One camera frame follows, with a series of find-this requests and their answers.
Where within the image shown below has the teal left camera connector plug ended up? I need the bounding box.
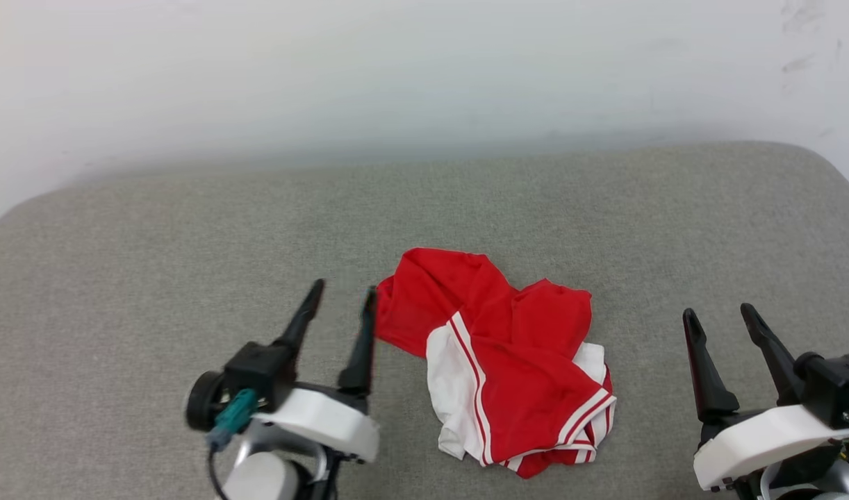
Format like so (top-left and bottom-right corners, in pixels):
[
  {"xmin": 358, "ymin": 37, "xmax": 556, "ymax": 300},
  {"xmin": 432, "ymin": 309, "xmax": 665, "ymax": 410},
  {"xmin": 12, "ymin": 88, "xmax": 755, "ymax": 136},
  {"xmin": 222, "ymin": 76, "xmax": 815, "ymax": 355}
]
[{"xmin": 206, "ymin": 389, "xmax": 258, "ymax": 452}]

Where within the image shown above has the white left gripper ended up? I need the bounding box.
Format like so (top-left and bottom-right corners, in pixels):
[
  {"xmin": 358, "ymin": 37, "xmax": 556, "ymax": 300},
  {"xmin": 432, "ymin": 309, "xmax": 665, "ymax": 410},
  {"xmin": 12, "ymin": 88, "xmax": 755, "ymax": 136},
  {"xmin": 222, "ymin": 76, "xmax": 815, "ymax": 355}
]
[{"xmin": 254, "ymin": 279, "xmax": 381, "ymax": 464}]

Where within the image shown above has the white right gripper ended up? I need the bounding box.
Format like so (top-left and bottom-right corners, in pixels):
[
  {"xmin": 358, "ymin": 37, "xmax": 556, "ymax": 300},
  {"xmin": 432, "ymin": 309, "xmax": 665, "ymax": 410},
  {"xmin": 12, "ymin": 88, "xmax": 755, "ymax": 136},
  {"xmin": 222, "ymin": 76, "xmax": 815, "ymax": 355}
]
[{"xmin": 682, "ymin": 303, "xmax": 849, "ymax": 492}]

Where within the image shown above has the red and white basketball jersey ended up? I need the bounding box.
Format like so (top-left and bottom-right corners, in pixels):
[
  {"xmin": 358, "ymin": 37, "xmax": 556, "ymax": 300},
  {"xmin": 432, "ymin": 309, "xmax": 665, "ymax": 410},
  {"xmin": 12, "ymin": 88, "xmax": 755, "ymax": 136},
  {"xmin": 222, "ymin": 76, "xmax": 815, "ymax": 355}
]
[{"xmin": 373, "ymin": 247, "xmax": 617, "ymax": 480}]

